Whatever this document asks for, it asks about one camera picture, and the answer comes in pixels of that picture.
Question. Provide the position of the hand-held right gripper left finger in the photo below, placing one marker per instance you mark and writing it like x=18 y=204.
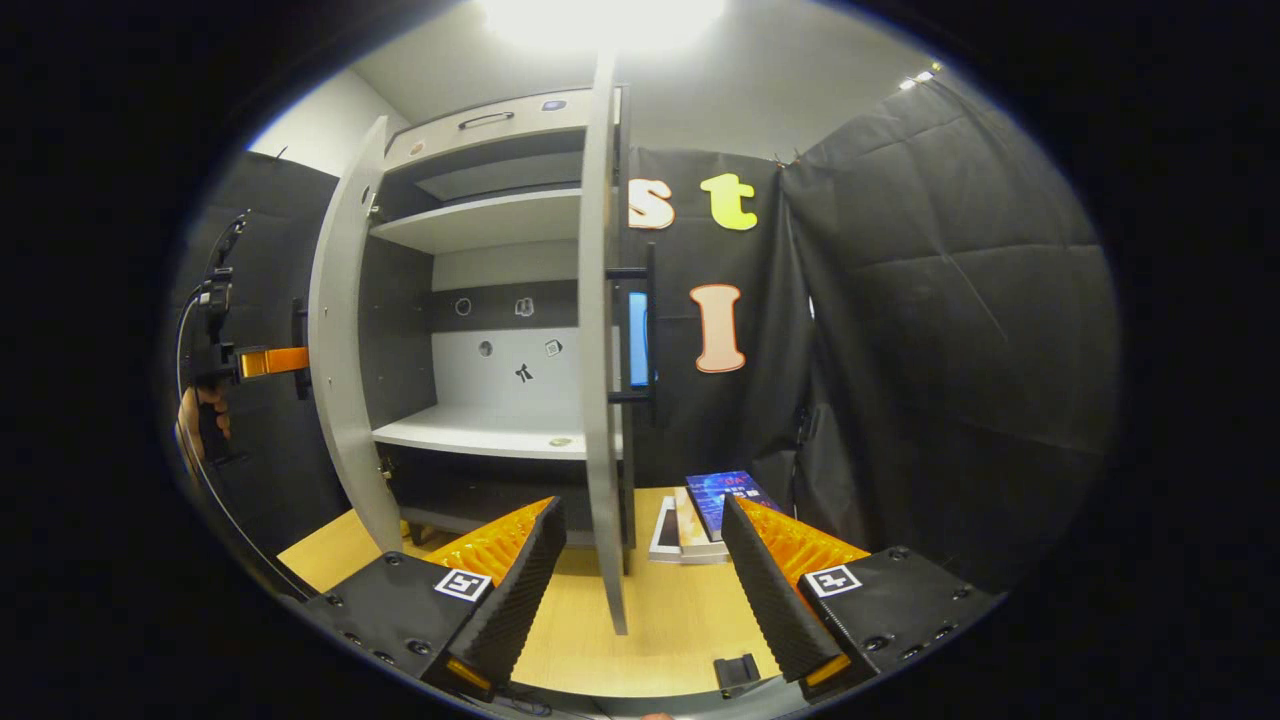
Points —
x=515 y=600

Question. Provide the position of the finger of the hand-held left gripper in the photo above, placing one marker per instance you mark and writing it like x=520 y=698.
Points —
x=275 y=361

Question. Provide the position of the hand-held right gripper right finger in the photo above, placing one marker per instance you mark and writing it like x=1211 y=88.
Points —
x=770 y=600

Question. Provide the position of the grey cabinet door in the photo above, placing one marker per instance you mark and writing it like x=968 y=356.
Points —
x=340 y=330
x=600 y=400

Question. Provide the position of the grey double-door shoe cabinet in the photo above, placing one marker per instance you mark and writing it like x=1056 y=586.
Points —
x=400 y=330

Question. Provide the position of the grey cabinet shelf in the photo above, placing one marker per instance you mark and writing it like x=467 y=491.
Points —
x=480 y=432
x=480 y=220

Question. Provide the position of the grey cabinet drawer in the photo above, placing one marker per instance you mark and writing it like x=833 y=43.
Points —
x=540 y=120

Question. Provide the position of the blue book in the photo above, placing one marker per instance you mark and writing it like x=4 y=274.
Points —
x=725 y=495

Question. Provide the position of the black and white book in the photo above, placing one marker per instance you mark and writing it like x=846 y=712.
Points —
x=665 y=530

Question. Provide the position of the black backdrop cloth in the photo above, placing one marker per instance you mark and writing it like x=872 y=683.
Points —
x=950 y=330

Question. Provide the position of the large ceiling light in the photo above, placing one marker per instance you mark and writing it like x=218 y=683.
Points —
x=600 y=20

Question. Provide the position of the small ceiling light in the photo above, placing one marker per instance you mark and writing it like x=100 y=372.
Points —
x=920 y=77

